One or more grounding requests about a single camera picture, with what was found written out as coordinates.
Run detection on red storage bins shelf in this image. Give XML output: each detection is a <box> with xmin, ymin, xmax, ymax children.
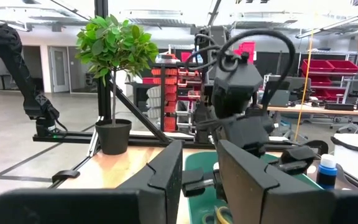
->
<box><xmin>300</xmin><ymin>58</ymin><xmax>358</xmax><ymax>102</ymax></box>

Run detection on blue paint bottle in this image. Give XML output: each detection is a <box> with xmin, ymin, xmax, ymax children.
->
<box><xmin>315</xmin><ymin>153</ymin><xmax>339</xmax><ymax>191</ymax></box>

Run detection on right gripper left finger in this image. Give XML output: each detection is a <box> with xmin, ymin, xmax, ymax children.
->
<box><xmin>116</xmin><ymin>139</ymin><xmax>184</xmax><ymax>224</ymax></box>

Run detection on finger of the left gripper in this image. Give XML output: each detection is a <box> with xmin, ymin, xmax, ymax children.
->
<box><xmin>277</xmin><ymin>145</ymin><xmax>318</xmax><ymax>175</ymax></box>
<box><xmin>181</xmin><ymin>167</ymin><xmax>220</xmax><ymax>198</ymax></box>

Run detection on teal plastic bin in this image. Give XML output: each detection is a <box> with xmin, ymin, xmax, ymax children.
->
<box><xmin>183</xmin><ymin>150</ymin><xmax>323</xmax><ymax>224</ymax></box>

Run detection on green potted plant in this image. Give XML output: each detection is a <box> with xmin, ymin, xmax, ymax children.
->
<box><xmin>75</xmin><ymin>14</ymin><xmax>160</xmax><ymax>156</ymax></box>

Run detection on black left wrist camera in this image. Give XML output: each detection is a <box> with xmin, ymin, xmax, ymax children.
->
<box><xmin>211</xmin><ymin>52</ymin><xmax>264</xmax><ymax>120</ymax></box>

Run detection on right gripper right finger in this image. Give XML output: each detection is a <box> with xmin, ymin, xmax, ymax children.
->
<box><xmin>217</xmin><ymin>139</ymin><xmax>336</xmax><ymax>224</ymax></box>

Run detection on wooden background workbench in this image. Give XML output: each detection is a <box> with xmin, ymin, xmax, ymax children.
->
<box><xmin>258</xmin><ymin>102</ymin><xmax>358</xmax><ymax>118</ymax></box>

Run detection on grey desk organizer tray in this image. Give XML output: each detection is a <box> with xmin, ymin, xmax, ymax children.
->
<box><xmin>309</xmin><ymin>161</ymin><xmax>358</xmax><ymax>191</ymax></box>

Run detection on black table edge bracket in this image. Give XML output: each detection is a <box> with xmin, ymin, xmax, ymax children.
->
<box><xmin>51</xmin><ymin>169</ymin><xmax>81</xmax><ymax>185</ymax></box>

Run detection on red parts drawer rack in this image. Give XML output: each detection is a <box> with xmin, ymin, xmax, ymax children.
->
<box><xmin>142</xmin><ymin>52</ymin><xmax>204</xmax><ymax>133</ymax></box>

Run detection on yellow handled scissors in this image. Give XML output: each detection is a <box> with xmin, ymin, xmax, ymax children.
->
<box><xmin>213</xmin><ymin>205</ymin><xmax>233</xmax><ymax>224</ymax></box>

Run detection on black left wrist camera cable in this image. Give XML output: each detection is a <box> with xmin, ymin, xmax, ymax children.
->
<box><xmin>185</xmin><ymin>29</ymin><xmax>297</xmax><ymax>108</ymax></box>

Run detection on yellow cable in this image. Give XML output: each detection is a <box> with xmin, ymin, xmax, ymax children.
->
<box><xmin>293</xmin><ymin>29</ymin><xmax>315</xmax><ymax>143</ymax></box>

